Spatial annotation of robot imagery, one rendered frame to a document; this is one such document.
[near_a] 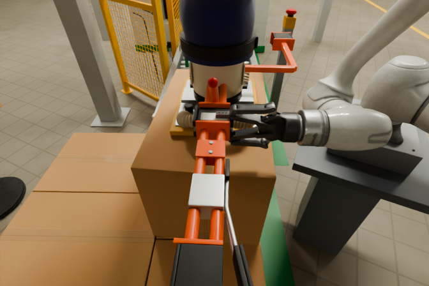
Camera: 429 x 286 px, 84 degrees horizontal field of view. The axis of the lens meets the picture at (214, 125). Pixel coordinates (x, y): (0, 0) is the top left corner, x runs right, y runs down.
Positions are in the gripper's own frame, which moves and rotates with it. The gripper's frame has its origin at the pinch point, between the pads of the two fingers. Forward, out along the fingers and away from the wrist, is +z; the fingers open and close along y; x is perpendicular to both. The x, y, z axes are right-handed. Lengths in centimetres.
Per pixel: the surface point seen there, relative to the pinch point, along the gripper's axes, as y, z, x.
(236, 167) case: 13.2, -6.2, -2.1
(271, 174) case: 13.3, -15.5, -4.1
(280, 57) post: 35, -42, 120
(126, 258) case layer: 53, 31, -12
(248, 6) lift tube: -22.4, -7.7, 20.9
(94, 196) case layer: 53, 54, 12
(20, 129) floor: 107, 188, 114
